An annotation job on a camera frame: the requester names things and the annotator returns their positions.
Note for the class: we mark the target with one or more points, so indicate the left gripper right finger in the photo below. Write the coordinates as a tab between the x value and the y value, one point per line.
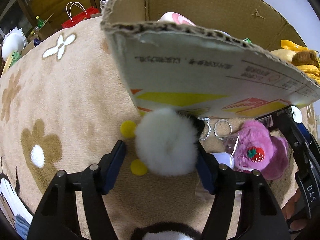
260	216

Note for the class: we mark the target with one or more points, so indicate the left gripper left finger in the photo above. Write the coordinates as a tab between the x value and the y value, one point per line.
56	216

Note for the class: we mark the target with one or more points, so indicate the pink plush bear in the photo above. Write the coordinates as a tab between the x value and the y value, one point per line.
258	150

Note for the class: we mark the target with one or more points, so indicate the white fluffy pompom plush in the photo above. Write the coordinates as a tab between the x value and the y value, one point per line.
166	142

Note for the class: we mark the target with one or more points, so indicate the yellow plush pouch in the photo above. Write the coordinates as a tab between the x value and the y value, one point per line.
303	58

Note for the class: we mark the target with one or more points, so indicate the pink swirl plush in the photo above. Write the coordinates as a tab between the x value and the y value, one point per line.
176	18

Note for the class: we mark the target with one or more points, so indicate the person's right hand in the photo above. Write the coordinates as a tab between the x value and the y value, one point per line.
289	209

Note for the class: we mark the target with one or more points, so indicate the beige patterned blanket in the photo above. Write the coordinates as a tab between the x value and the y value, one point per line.
64	105

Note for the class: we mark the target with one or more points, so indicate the green frog toy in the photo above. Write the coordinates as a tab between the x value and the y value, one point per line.
15	56

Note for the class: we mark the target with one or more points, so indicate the white round plush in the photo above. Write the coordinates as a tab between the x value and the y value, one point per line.
15	40

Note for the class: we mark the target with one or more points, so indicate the printed cardboard box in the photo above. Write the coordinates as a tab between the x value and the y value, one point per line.
221	67

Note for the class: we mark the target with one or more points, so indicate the green bottle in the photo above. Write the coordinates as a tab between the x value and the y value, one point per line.
40	22

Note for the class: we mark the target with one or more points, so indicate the red paper bag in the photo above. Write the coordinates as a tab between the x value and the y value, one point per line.
83	15

